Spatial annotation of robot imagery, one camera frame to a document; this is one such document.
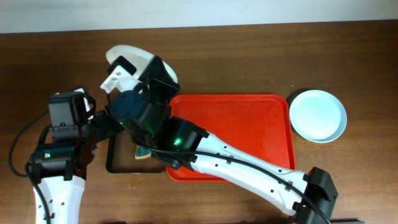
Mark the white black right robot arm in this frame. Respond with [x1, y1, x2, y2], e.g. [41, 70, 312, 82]
[101, 56, 338, 223]

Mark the black plastic tray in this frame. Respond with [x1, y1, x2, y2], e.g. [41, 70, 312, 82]
[106, 127, 165, 174]

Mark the light blue plate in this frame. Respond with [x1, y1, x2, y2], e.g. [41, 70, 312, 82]
[289, 90, 348, 143]

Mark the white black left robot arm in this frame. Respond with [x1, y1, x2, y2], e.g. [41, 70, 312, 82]
[25, 86, 123, 223]

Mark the mint green plate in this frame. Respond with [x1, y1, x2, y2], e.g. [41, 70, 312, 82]
[323, 123, 346, 142]

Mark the green yellow sponge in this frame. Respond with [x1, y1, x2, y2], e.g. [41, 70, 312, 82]
[134, 146, 151, 160]

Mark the red plastic tray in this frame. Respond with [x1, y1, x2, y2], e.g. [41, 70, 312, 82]
[169, 94, 296, 169]

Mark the cream white plate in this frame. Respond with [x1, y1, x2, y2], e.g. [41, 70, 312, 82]
[105, 45, 178, 84]

